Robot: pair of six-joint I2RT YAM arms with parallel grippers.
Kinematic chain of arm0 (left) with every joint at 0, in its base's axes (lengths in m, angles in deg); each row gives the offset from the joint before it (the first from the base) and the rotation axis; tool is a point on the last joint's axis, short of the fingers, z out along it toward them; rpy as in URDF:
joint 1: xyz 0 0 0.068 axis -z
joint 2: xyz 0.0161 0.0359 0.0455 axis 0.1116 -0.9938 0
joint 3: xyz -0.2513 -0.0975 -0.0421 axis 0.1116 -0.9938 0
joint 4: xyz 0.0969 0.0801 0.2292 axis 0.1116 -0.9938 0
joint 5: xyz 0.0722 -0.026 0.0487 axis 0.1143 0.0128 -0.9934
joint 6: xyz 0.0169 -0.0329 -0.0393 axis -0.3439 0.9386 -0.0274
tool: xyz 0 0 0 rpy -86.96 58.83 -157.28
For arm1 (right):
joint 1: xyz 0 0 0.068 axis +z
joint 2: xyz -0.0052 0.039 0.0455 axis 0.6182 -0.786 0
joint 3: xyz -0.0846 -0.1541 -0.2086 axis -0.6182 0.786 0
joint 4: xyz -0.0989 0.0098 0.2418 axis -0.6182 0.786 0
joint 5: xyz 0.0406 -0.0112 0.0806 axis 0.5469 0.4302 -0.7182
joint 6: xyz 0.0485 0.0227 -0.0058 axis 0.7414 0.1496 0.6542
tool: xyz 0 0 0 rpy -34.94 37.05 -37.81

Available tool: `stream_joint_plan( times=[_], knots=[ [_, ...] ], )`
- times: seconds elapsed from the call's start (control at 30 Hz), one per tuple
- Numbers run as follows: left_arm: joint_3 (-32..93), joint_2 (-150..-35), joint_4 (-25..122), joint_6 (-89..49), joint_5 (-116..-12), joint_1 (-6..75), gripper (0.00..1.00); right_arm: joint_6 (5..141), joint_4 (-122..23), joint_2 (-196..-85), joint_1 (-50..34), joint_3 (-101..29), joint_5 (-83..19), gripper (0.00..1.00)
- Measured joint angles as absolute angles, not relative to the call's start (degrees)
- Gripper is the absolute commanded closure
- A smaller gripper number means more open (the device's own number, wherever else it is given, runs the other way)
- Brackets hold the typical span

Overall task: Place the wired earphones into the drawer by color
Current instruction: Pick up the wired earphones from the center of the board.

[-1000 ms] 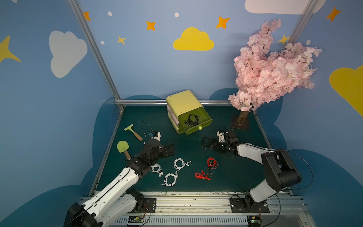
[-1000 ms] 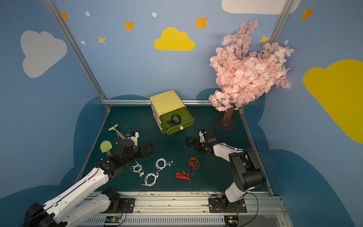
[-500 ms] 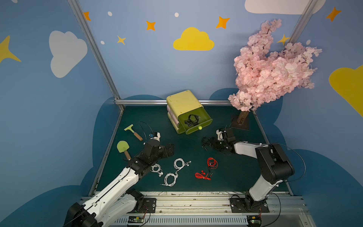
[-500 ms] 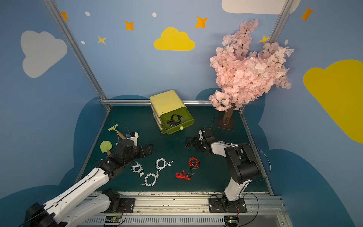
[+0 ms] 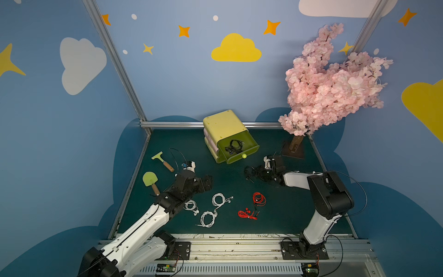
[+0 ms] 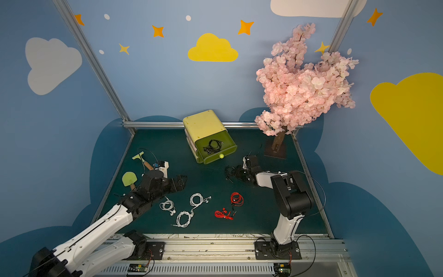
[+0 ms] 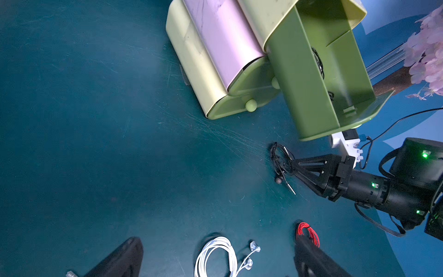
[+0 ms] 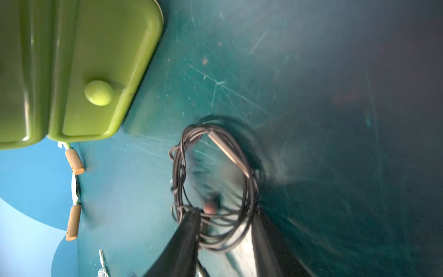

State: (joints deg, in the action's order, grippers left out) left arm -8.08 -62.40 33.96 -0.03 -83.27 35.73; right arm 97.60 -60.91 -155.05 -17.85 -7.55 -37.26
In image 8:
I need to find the green three-drawer cabinet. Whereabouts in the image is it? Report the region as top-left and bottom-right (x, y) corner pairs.
(1, 1), (164, 150)

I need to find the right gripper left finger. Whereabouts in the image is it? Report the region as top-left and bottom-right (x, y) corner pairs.
(144, 208), (201, 277)

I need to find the green round paddle wooden handle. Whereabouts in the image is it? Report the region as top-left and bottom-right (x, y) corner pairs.
(65, 174), (81, 241)

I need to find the white earphones upper coil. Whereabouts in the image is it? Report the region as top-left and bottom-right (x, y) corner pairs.
(98, 249), (109, 277)

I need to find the black earphones coil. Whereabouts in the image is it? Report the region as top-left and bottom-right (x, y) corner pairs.
(168, 122), (259, 253)

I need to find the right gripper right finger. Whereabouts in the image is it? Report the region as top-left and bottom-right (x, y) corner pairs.
(251, 212), (310, 277)

